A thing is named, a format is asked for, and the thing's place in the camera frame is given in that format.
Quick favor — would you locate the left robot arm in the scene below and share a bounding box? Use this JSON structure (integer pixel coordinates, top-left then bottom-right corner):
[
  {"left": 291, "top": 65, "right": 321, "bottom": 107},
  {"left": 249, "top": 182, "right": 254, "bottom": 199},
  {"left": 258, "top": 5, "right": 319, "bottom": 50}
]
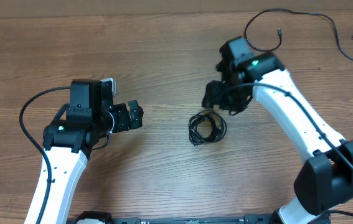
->
[{"left": 25, "top": 78, "right": 144, "bottom": 223}]

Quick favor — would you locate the black USB cable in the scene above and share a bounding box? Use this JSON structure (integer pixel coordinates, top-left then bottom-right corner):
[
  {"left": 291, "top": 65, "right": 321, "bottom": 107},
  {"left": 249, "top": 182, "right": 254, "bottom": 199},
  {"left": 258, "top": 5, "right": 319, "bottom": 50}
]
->
[
  {"left": 187, "top": 108, "right": 228, "bottom": 148},
  {"left": 243, "top": 8, "right": 353, "bottom": 65}
]

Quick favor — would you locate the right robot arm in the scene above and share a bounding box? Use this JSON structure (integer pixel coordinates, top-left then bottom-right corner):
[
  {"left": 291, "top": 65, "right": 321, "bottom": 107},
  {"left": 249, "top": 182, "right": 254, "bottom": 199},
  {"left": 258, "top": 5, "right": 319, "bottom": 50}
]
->
[{"left": 202, "top": 37, "right": 353, "bottom": 223}]

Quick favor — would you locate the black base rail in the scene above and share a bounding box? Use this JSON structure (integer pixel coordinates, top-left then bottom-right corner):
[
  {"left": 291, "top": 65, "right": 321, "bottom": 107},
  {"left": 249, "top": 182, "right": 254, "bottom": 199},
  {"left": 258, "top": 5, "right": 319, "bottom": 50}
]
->
[{"left": 65, "top": 211, "right": 282, "bottom": 224}]

